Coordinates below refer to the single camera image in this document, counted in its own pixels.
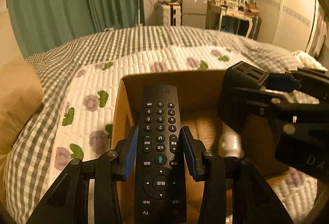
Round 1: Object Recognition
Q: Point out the black TV remote control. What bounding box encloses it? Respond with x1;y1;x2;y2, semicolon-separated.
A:
134;84;187;223

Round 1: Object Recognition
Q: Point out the white plastic bottle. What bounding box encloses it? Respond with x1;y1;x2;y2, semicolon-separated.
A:
218;123;244;158

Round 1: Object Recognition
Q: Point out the brown cardboard box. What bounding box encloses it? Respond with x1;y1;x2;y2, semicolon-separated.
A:
110;69;291;224

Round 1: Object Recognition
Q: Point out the grey checked bed cover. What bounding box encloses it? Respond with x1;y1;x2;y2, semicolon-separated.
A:
5;27;270;223

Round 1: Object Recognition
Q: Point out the white dressing table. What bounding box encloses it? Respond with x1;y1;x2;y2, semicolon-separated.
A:
205;2;262;40

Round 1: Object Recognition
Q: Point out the white crumpled cloth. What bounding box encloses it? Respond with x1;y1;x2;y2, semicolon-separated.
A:
292;50;328;71

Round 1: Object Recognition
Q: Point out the silver mini fridge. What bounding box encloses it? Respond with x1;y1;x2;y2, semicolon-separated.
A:
181;0;207;29

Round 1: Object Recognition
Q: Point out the white floral quilted mat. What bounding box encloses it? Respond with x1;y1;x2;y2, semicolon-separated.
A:
47;44;320;224

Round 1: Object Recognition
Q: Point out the white louvred wardrobe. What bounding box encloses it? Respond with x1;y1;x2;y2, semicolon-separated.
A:
255;0;319;52

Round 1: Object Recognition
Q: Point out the white suitcase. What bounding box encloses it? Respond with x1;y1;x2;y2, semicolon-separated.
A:
157;5;181;27

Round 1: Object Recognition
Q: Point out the tan pillow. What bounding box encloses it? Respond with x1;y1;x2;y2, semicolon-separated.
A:
0;59;44;159

